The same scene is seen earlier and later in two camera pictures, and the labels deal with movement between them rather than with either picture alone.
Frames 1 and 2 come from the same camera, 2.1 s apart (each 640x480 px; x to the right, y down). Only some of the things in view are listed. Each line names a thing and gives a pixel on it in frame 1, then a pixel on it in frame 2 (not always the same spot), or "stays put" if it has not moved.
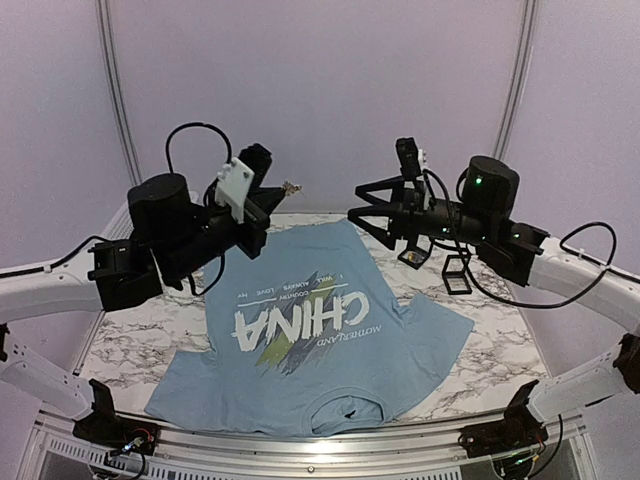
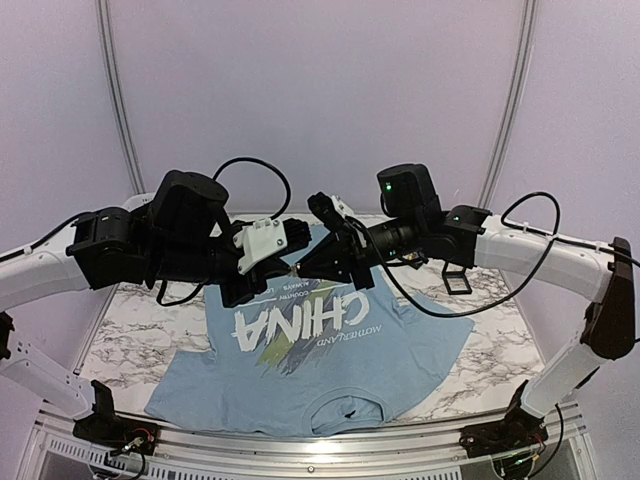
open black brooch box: [414, 255] stays put
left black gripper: [266, 199] to [256, 284]
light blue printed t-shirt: [308, 335] stays put
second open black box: [453, 274] stays put
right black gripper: [407, 212] to [323, 262]
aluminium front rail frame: [56, 452] stays put
